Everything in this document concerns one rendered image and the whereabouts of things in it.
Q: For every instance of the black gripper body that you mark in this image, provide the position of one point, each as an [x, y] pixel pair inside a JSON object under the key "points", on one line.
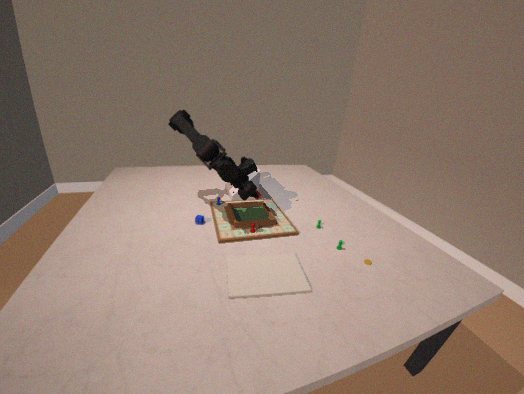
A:
{"points": [[246, 187]]}

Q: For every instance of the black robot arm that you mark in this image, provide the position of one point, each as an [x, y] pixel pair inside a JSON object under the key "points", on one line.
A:
{"points": [[208, 150]]}

